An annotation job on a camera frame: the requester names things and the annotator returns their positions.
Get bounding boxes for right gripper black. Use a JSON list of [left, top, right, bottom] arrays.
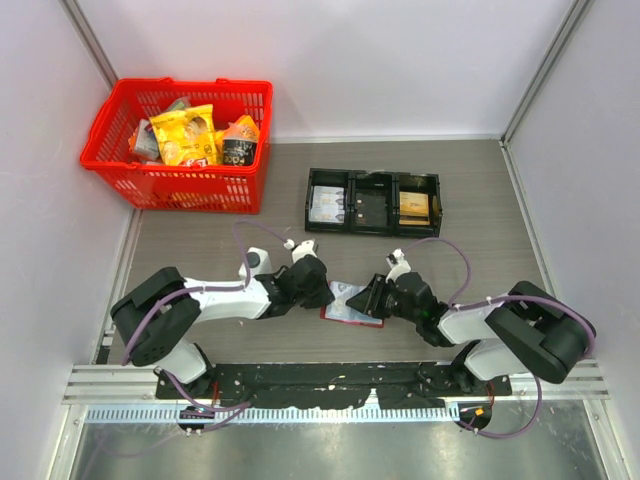
[[346, 273, 420, 324]]

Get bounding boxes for silver VIP card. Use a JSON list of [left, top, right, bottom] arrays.
[[324, 280, 369, 324]]

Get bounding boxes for red leather card holder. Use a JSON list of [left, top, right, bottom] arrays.
[[319, 280, 386, 330]]

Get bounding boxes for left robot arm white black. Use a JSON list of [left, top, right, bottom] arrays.
[[111, 248, 334, 398]]

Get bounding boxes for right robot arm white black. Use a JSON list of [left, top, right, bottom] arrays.
[[346, 272, 596, 395]]

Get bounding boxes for black VIP cards stack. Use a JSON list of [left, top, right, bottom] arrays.
[[355, 190, 388, 228]]

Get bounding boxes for silver VIP cards stack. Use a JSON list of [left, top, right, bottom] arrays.
[[309, 185, 346, 224]]

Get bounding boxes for black three-compartment card tray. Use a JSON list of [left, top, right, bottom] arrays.
[[304, 168, 443, 238]]

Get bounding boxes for gold VIP cards stack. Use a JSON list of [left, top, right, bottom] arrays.
[[399, 191, 430, 225]]

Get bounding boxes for white plastic bottle black cap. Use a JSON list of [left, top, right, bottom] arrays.
[[238, 247, 273, 280]]

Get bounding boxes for black instant noodle cup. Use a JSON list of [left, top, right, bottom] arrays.
[[222, 138, 258, 166]]

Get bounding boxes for orange snack bag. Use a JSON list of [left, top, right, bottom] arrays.
[[226, 114, 260, 143]]

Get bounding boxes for yellow snack bag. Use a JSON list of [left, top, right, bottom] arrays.
[[149, 104, 218, 167]]

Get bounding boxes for blue and white small box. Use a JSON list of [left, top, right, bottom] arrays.
[[128, 119, 160, 161]]

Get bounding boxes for red plastic shopping basket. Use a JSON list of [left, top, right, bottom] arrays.
[[79, 77, 274, 214]]

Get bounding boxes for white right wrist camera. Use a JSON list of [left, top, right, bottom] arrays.
[[386, 248, 411, 283]]

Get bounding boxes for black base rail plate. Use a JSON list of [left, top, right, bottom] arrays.
[[183, 362, 512, 410]]

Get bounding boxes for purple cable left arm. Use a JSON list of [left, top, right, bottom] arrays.
[[121, 220, 296, 441]]

